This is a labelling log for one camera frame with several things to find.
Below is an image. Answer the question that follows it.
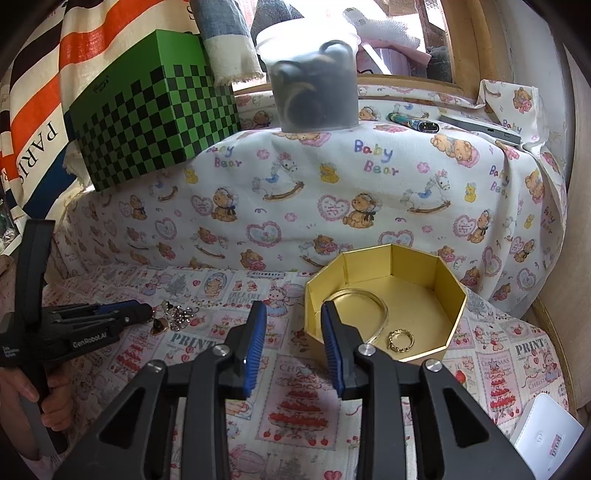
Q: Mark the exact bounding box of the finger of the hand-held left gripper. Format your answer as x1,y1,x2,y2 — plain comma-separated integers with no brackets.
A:
60,304,156,333
44,300,141,321

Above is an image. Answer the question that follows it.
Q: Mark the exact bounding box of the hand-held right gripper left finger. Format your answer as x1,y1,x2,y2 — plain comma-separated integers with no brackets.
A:
51,300,269,480

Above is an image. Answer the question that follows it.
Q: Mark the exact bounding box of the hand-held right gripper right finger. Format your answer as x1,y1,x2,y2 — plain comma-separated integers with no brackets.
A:
321,300,539,480

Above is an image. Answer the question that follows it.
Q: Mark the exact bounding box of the silver bead bracelet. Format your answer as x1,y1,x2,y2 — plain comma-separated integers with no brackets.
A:
168,307,197,330

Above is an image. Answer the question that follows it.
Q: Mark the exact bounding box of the gold octagonal box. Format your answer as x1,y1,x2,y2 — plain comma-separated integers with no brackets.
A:
304,244,468,370

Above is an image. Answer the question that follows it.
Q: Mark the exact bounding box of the person's left hand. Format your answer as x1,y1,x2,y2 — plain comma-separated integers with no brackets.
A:
0,367,75,462

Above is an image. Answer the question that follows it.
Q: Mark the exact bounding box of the cake printed cloth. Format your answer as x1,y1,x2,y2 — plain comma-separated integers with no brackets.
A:
28,263,578,480

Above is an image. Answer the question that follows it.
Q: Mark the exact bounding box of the bear printed cloth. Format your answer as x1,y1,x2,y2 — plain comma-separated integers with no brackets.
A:
53,78,568,319

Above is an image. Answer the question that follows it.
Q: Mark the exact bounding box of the green black checkered board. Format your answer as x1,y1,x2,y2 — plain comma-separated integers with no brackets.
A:
67,29,243,192

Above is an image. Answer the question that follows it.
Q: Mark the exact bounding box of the white box with label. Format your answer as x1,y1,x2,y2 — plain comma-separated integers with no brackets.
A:
513,394,585,480

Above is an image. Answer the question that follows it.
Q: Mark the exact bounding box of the colourful patterned lighter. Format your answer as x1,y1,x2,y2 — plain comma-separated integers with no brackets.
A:
387,111,441,134

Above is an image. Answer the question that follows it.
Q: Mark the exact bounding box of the translucent plastic bucket with lid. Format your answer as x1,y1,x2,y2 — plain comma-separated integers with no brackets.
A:
255,16,361,132

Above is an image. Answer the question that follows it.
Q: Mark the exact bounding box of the striped fabric tote bag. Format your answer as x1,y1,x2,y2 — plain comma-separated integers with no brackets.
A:
0,0,195,222

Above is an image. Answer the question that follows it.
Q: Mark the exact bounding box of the blue white frayed towel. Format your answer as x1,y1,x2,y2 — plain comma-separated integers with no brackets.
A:
189,0,266,86

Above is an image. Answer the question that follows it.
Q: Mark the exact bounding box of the pink cloth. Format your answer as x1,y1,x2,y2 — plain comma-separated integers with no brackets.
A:
355,39,432,79

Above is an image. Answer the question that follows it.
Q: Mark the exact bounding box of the dark grey cloth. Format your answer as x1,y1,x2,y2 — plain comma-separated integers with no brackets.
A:
254,0,305,33

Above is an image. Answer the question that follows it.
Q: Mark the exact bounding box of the white plastic packaging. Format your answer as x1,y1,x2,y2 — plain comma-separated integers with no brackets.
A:
344,0,451,49

